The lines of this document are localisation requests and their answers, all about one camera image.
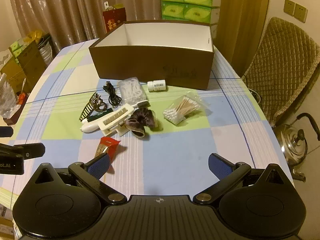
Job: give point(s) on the black yellow hair claw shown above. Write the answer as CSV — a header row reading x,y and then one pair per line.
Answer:
x,y
85,110

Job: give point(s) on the white electric toothbrush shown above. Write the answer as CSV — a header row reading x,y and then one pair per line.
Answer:
x,y
88,127

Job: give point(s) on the dark green tube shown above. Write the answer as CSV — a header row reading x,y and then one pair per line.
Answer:
x,y
101,114

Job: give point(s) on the brown cardboard boxes pile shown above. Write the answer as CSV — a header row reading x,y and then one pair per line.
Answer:
x,y
31,62

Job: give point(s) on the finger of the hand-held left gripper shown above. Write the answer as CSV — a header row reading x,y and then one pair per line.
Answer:
x,y
27,150
6,132

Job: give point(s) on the yellow plastic bag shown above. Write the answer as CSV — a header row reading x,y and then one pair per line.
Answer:
x,y
33,37

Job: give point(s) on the stack of green tissue packs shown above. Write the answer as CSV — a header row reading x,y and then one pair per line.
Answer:
x,y
175,10

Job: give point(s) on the white pill bottle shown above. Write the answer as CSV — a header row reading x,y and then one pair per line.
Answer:
x,y
157,85

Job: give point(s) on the beige shiny curtain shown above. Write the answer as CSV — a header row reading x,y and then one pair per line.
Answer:
x,y
75,10

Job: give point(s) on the stainless steel kettle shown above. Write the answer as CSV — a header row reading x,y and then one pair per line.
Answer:
x,y
295,142

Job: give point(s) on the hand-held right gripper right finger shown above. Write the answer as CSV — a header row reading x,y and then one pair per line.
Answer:
x,y
220,167

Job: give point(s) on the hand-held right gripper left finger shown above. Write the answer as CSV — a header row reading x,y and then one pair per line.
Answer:
x,y
98,166

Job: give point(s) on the black bag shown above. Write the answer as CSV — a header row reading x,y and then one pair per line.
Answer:
x,y
46,51

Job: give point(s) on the brown carton with white card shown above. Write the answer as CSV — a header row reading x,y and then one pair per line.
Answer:
x,y
12,75

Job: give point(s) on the chair with quilted cover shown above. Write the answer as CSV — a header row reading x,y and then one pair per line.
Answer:
x,y
282,67

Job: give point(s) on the golden yellow curtain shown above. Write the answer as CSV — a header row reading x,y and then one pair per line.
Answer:
x,y
237,5

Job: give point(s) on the clear floss pick box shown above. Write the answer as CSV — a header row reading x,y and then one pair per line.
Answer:
x,y
132,91

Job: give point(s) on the red gift bag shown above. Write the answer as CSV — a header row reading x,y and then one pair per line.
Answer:
x,y
113,20

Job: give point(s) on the small orange object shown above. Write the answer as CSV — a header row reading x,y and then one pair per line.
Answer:
x,y
21,98

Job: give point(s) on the bag of cotton swabs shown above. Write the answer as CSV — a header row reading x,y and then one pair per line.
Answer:
x,y
180,110

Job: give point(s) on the cream plastic clip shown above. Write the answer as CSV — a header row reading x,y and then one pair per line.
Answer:
x,y
115,118

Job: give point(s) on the dark purple scrunchie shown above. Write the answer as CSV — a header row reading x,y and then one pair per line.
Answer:
x,y
140,121

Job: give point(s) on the red snack packet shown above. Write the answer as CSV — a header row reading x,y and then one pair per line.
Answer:
x,y
107,145

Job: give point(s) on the clear plastic bag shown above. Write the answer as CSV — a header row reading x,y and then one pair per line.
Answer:
x,y
7,97

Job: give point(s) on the brown cardboard box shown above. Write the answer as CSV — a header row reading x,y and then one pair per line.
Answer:
x,y
150,65

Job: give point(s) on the green tissue packet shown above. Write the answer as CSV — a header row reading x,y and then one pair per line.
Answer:
x,y
17,48

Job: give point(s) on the wall socket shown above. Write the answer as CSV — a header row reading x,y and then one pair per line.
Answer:
x,y
300,13
289,7

